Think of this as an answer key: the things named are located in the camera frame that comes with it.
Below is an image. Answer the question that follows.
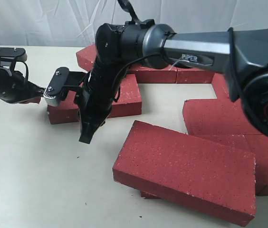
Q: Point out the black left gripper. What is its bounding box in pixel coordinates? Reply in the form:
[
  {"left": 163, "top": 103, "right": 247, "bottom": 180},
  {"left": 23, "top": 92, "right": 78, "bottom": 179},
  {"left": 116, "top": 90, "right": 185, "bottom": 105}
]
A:
[{"left": 0, "top": 67, "right": 46, "bottom": 105}]

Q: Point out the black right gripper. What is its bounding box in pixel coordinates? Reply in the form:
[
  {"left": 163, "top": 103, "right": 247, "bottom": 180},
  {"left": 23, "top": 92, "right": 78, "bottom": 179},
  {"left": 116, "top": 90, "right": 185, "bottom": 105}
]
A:
[{"left": 76, "top": 57, "right": 128, "bottom": 144}]

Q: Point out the red brick with white specks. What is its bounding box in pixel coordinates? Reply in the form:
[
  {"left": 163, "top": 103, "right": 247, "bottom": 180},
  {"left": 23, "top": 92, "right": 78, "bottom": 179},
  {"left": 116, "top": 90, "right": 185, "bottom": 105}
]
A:
[{"left": 47, "top": 74, "right": 142, "bottom": 124}]

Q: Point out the large red brick front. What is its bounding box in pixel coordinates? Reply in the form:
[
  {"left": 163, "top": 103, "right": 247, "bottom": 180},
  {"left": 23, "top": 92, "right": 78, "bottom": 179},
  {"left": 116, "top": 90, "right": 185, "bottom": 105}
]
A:
[{"left": 112, "top": 121, "right": 256, "bottom": 227}]

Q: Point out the right robot arm grey Piper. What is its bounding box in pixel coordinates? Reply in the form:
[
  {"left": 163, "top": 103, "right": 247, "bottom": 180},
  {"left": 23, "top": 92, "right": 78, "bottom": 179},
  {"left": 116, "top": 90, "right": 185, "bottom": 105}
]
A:
[{"left": 78, "top": 21, "right": 268, "bottom": 144}]

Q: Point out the tilted red brick back left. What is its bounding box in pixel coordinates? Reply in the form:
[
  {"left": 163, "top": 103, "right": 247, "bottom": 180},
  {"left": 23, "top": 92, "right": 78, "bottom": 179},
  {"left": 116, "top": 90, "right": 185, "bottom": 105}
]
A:
[{"left": 76, "top": 44, "right": 96, "bottom": 71}]

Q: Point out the red brick back row left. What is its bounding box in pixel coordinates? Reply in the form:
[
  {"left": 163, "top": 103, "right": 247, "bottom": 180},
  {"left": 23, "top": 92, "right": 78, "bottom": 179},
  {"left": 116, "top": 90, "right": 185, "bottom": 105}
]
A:
[{"left": 128, "top": 65, "right": 178, "bottom": 84}]

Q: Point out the red brick back row right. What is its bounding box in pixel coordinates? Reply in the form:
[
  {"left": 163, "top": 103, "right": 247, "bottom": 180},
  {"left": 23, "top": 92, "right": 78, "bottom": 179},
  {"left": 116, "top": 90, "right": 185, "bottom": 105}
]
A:
[{"left": 176, "top": 67, "right": 215, "bottom": 84}]

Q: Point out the red brick third row right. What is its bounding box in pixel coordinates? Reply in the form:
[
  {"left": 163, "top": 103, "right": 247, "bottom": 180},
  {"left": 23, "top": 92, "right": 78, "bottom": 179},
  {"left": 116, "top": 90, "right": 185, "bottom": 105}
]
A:
[{"left": 182, "top": 98, "right": 261, "bottom": 135}]

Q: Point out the red brick second row right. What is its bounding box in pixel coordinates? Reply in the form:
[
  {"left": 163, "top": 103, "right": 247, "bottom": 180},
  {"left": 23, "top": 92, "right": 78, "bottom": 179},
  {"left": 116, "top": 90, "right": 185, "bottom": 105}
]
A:
[{"left": 211, "top": 73, "right": 229, "bottom": 99}]

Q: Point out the red brick front row hidden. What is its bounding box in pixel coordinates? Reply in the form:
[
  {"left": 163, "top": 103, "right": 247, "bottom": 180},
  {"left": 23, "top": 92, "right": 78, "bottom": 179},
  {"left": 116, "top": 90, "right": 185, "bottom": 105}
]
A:
[{"left": 140, "top": 134, "right": 257, "bottom": 199}]

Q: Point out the pale blue backdrop cloth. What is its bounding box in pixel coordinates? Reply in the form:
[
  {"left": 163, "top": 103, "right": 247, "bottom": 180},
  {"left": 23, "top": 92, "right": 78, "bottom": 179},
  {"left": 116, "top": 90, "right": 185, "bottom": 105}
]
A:
[{"left": 0, "top": 0, "right": 268, "bottom": 47}]

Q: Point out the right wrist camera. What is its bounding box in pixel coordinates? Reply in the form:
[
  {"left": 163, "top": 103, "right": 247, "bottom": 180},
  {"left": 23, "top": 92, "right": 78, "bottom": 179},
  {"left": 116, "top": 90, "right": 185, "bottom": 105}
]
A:
[{"left": 43, "top": 66, "right": 87, "bottom": 106}]

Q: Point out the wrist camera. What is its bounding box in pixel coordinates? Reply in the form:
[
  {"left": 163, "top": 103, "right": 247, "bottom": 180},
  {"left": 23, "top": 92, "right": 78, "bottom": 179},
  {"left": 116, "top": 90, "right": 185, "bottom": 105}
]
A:
[
  {"left": 43, "top": 66, "right": 87, "bottom": 106},
  {"left": 0, "top": 47, "right": 27, "bottom": 62}
]

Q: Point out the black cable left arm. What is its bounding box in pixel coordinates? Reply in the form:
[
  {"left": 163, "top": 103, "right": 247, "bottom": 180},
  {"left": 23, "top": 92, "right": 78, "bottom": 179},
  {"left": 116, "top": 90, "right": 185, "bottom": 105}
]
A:
[{"left": 0, "top": 56, "right": 30, "bottom": 84}]

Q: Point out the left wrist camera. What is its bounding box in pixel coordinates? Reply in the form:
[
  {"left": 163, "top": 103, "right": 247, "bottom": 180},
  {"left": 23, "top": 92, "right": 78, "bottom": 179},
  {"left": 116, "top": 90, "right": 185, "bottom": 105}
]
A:
[{"left": 0, "top": 47, "right": 27, "bottom": 62}]

